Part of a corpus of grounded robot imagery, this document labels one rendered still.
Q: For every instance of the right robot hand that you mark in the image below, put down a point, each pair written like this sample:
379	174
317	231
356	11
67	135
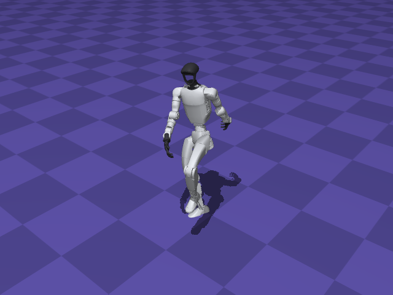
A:
166	140

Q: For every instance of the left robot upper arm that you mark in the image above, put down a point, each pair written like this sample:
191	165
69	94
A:
212	94

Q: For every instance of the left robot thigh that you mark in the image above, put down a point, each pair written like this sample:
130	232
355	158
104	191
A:
201	147

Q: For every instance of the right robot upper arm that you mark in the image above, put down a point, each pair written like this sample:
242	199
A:
176	102

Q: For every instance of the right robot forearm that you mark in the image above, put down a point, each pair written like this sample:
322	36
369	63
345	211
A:
170	127

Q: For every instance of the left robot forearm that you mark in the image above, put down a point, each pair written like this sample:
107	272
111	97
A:
225	118

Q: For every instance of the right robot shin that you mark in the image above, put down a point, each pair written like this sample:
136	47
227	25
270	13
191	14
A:
200	202

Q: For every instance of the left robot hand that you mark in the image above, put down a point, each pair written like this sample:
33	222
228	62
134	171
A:
226	125

